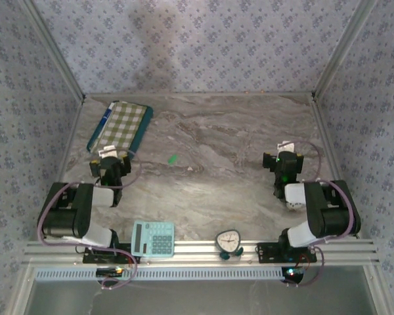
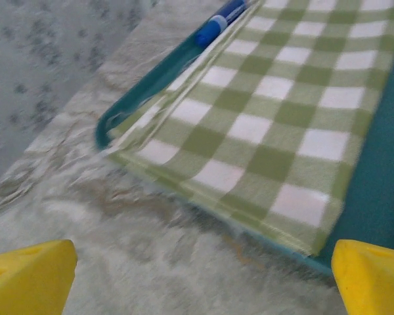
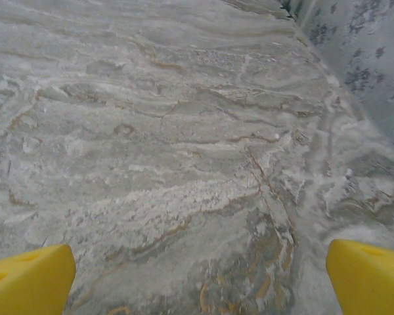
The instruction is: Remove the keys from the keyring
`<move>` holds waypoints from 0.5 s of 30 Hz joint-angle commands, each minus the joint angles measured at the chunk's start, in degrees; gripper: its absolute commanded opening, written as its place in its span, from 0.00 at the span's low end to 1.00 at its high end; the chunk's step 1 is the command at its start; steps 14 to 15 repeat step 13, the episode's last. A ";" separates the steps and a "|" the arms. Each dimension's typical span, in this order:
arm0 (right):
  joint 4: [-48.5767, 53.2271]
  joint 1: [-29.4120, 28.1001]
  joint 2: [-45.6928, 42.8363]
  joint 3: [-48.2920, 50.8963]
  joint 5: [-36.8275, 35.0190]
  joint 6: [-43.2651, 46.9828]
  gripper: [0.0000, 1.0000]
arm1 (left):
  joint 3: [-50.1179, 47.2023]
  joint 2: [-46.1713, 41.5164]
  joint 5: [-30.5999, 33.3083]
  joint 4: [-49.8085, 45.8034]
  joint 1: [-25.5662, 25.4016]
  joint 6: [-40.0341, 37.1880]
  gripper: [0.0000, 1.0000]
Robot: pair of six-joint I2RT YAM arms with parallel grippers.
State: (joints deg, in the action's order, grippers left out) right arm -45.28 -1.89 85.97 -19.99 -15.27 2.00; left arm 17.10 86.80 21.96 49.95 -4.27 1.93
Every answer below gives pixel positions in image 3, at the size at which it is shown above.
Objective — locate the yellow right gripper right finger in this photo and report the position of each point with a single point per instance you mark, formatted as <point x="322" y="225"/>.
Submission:
<point x="371" y="279"/>

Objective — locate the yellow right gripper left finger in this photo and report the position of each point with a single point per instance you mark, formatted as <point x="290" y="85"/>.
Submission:
<point x="29" y="282"/>

